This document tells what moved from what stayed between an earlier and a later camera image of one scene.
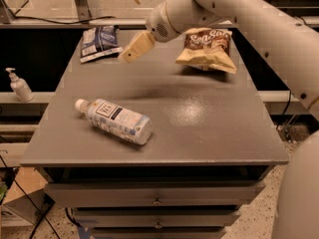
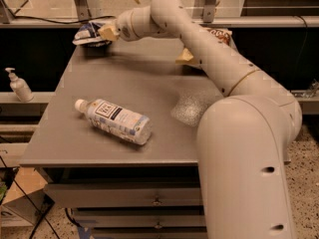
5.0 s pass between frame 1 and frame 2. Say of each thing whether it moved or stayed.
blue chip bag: moved
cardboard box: stayed
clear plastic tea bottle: stayed
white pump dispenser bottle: stayed
